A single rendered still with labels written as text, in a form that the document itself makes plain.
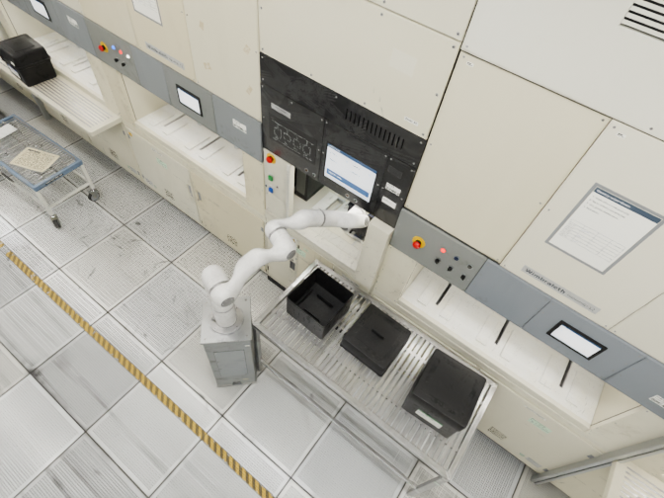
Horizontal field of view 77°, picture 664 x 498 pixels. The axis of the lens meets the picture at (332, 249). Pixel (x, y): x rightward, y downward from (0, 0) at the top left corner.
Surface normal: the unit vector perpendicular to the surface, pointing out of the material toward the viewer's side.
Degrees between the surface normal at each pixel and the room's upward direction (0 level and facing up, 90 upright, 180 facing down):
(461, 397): 0
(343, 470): 0
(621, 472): 0
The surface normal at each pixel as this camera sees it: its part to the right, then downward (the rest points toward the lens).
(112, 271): 0.11, -0.58
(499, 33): -0.60, 0.61
